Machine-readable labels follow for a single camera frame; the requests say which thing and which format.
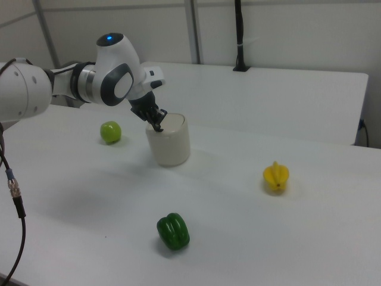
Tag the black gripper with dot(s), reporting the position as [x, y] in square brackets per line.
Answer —
[144, 107]

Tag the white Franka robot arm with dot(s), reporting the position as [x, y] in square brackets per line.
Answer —
[113, 59]

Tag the beige garbage bin body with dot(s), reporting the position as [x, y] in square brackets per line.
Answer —
[169, 149]

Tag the green toy apple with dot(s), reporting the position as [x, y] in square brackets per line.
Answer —
[110, 132]

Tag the green toy bell pepper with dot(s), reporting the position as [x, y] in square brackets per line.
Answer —
[173, 231]

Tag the yellow toy starfruit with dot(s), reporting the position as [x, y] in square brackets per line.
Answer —
[276, 178]

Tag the black camera stand pole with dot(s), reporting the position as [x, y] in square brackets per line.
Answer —
[240, 35]

